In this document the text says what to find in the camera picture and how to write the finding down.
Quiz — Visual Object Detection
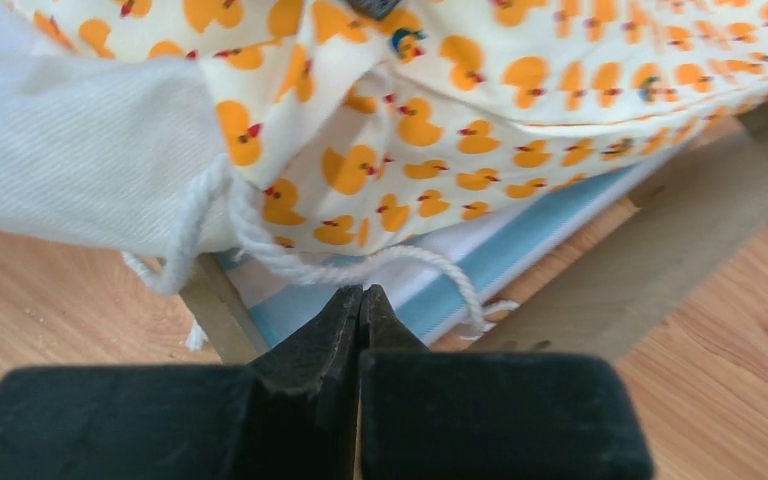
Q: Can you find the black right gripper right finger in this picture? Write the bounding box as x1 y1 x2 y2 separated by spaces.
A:
359 286 655 479

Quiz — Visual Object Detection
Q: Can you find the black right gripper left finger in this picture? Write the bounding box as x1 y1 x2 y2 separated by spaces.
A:
0 286 363 479

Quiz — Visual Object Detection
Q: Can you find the wooden pet bed frame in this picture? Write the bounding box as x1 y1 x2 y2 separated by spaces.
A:
177 92 768 367

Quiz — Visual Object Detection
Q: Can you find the white rope tie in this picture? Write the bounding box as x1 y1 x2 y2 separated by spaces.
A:
122 155 520 341

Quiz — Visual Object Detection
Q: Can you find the yellow duck print blanket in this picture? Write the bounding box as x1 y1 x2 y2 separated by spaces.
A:
0 1 768 256

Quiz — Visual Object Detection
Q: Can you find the blue striped mattress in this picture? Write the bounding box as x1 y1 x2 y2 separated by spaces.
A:
217 160 663 347

